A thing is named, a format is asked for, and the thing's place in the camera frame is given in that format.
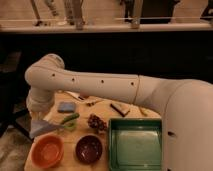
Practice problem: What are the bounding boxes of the orange bowl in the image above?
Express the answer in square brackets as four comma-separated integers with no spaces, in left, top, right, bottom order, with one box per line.
[31,135,64,169]

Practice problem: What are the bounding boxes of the blue sponge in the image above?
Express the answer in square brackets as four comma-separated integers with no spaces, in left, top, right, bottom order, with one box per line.
[57,102,76,113]

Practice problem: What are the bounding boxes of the dark purple bowl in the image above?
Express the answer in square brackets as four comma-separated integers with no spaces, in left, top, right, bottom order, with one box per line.
[75,135,103,164]

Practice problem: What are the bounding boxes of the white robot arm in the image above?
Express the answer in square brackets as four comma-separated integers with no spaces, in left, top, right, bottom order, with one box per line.
[25,54,213,171]

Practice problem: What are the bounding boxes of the yellow banana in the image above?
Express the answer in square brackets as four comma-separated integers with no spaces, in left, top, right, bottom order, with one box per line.
[139,107,148,117]

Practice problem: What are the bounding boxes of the bunch of dark grapes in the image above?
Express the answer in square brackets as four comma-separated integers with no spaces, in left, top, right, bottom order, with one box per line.
[88,114,107,131]

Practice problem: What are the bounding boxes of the black chair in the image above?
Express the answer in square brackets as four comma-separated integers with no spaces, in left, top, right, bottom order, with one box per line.
[0,52,30,139]

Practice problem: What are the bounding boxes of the white handled knife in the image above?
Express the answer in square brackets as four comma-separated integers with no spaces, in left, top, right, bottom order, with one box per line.
[65,91,85,101]

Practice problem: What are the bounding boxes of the brown block brush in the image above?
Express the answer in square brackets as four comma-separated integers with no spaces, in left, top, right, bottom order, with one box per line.
[110,102,130,117]

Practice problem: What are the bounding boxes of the green plastic tray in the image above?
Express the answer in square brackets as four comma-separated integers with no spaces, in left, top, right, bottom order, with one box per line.
[108,119,162,171]

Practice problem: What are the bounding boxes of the green pea pod toy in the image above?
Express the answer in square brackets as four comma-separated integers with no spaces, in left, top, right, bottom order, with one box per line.
[60,113,79,131]

